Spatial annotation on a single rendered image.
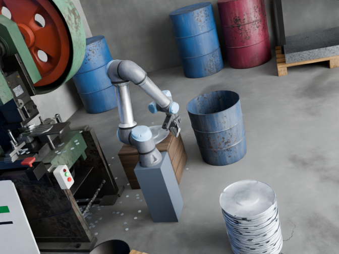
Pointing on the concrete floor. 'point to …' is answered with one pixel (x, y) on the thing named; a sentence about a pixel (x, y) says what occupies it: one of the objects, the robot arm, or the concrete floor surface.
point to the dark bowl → (111, 247)
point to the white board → (14, 223)
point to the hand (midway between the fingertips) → (175, 136)
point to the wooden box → (174, 155)
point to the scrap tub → (218, 127)
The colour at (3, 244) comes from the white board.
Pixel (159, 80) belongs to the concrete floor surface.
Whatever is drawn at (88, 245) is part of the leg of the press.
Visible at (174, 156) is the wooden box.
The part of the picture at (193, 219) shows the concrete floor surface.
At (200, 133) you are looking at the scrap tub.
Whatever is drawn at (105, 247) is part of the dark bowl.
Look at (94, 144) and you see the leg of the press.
